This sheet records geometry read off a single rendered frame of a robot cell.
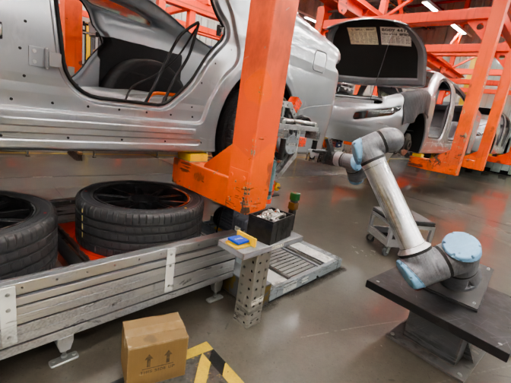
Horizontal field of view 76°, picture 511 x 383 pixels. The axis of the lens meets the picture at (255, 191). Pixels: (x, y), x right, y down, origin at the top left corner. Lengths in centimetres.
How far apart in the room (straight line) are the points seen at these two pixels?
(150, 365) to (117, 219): 64
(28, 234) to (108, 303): 40
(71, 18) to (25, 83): 244
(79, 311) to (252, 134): 103
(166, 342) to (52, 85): 115
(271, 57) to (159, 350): 130
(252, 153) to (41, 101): 93
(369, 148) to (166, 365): 125
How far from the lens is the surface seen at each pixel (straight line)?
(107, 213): 164
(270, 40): 160
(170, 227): 164
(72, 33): 403
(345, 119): 463
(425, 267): 165
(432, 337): 194
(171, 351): 140
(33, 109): 166
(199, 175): 191
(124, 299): 154
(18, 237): 144
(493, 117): 738
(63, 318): 148
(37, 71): 167
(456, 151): 547
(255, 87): 160
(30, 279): 136
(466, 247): 169
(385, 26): 527
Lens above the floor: 105
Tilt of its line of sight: 14 degrees down
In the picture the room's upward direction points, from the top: 8 degrees clockwise
